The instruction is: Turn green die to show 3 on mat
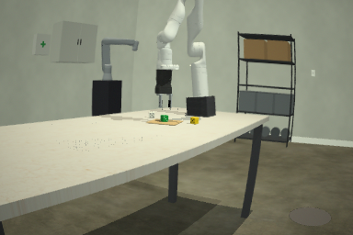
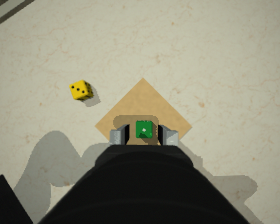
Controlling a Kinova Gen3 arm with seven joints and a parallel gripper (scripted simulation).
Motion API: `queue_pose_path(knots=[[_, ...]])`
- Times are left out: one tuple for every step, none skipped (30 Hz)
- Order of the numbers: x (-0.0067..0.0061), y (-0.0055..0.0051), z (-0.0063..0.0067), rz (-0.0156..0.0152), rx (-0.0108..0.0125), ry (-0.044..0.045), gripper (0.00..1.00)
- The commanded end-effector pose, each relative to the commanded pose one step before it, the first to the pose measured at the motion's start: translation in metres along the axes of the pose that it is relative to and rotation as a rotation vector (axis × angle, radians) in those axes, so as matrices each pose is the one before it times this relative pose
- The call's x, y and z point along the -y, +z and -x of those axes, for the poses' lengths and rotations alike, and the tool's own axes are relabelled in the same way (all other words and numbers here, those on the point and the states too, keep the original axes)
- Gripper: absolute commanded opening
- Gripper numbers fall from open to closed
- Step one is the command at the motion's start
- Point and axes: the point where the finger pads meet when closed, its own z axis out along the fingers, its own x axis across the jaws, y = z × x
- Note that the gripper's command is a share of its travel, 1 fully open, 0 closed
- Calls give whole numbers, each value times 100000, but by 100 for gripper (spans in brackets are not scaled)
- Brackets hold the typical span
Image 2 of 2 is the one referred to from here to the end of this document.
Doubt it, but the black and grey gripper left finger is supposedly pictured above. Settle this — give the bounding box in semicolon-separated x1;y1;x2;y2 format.
110;124;129;145

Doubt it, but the yellow die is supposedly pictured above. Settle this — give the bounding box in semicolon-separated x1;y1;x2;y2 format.
69;80;93;101

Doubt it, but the tan square mat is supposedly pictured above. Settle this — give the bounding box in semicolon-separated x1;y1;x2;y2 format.
95;78;192;145

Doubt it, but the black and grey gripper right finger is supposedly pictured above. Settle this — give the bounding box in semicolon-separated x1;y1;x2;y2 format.
158;125;178;147

